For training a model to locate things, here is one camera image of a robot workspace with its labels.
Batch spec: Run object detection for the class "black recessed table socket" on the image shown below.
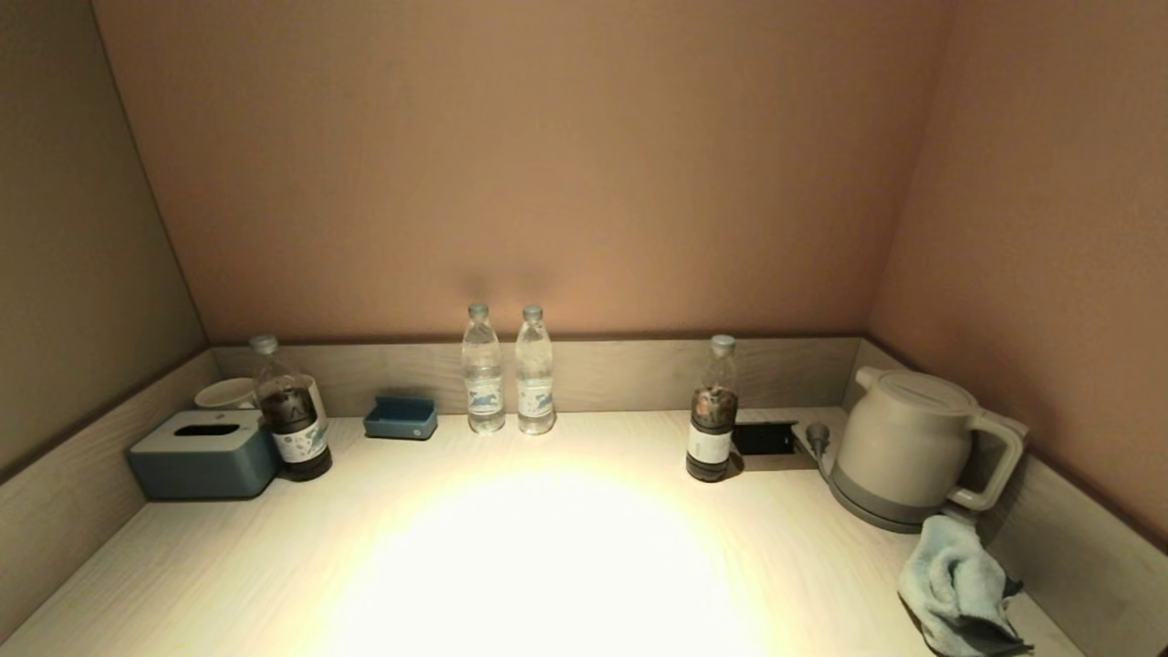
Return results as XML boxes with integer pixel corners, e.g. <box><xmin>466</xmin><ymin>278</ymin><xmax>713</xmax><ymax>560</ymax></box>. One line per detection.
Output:
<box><xmin>733</xmin><ymin>421</ymin><xmax>798</xmax><ymax>456</ymax></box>

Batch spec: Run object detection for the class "grey kettle base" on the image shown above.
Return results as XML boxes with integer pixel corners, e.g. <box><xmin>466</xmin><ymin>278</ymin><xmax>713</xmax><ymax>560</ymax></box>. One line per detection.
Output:
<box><xmin>826</xmin><ymin>456</ymin><xmax>982</xmax><ymax>534</ymax></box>

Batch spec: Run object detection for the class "grey-blue tissue box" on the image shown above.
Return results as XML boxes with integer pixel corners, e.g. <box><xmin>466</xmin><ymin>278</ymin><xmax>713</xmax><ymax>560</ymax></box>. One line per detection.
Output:
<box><xmin>127</xmin><ymin>409</ymin><xmax>279</xmax><ymax>501</ymax></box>

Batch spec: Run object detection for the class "dark drink bottle patterned label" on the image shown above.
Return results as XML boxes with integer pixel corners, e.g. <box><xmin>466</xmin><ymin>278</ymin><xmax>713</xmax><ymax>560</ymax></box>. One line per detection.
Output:
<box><xmin>248</xmin><ymin>335</ymin><xmax>333</xmax><ymax>482</ymax></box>

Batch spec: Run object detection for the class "dark drink bottle white label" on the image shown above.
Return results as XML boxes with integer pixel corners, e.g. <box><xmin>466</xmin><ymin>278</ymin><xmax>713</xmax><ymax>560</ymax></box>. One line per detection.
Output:
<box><xmin>685</xmin><ymin>334</ymin><xmax>741</xmax><ymax>483</ymax></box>

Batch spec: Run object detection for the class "white ceramic cup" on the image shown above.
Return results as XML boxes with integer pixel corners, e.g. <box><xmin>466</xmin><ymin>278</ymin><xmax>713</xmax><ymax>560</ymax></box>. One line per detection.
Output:
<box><xmin>301</xmin><ymin>374</ymin><xmax>328</xmax><ymax>432</ymax></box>
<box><xmin>193</xmin><ymin>376</ymin><xmax>257</xmax><ymax>411</ymax></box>

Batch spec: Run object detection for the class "light blue microfiber cloth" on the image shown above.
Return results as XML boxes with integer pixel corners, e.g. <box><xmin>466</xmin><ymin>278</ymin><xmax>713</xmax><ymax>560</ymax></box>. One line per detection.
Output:
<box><xmin>897</xmin><ymin>515</ymin><xmax>1035</xmax><ymax>657</ymax></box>

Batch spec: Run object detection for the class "clear water bottle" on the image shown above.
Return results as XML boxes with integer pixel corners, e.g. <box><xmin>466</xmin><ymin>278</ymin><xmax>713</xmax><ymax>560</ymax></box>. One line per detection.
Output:
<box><xmin>514</xmin><ymin>305</ymin><xmax>557</xmax><ymax>435</ymax></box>
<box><xmin>461</xmin><ymin>302</ymin><xmax>506</xmax><ymax>433</ymax></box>

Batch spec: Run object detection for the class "small blue plastic tray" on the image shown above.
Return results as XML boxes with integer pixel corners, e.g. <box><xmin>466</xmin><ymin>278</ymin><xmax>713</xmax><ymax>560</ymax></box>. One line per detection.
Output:
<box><xmin>363</xmin><ymin>395</ymin><xmax>438</xmax><ymax>441</ymax></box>

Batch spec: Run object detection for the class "beige electric kettle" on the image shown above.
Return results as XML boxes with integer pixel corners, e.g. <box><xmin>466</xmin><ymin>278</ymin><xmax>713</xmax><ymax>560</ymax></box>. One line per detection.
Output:
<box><xmin>832</xmin><ymin>366</ymin><xmax>1028</xmax><ymax>514</ymax></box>

